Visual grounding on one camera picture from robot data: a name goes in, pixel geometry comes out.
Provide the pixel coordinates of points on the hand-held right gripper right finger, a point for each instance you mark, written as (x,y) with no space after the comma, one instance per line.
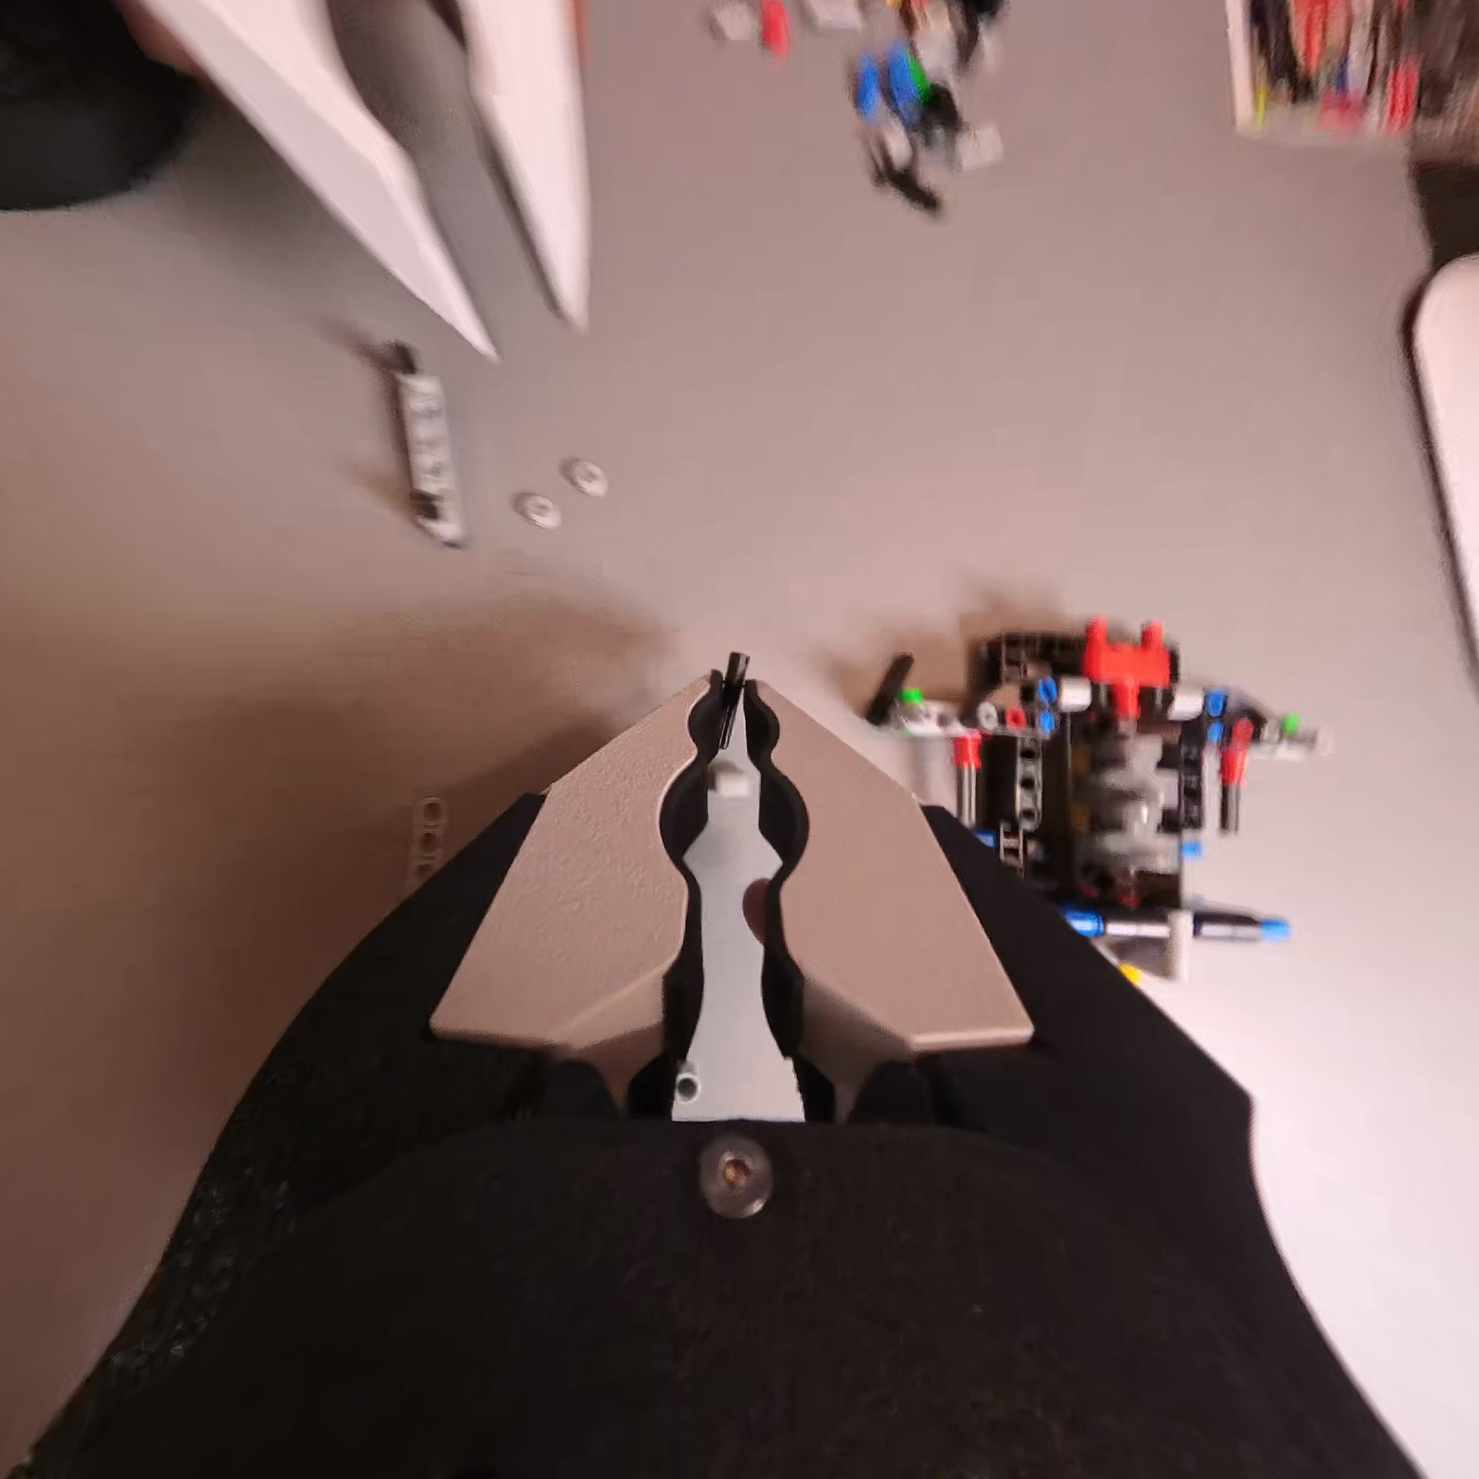
(902,925)

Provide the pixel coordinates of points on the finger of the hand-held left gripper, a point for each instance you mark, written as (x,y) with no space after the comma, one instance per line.
(312,128)
(537,115)

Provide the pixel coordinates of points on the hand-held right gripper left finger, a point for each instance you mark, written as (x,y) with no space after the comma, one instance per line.
(555,913)

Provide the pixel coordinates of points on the black lego pin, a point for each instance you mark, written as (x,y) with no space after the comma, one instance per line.
(733,700)

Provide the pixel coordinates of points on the partly built lego car chassis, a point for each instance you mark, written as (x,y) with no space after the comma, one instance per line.
(1109,786)

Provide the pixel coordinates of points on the pile of loose lego pieces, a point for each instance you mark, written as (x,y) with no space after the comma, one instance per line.
(912,105)

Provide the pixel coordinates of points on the colourful lego instruction booklet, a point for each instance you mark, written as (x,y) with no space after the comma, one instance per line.
(1328,59)

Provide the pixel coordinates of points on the person's right hand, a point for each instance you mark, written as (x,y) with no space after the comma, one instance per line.
(759,908)

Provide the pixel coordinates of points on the black textured cushion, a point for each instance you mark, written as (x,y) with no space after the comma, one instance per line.
(69,105)

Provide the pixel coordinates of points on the white monitor stand base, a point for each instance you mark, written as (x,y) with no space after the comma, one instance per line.
(1458,404)

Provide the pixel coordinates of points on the black mat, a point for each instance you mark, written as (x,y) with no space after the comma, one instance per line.
(1449,196)

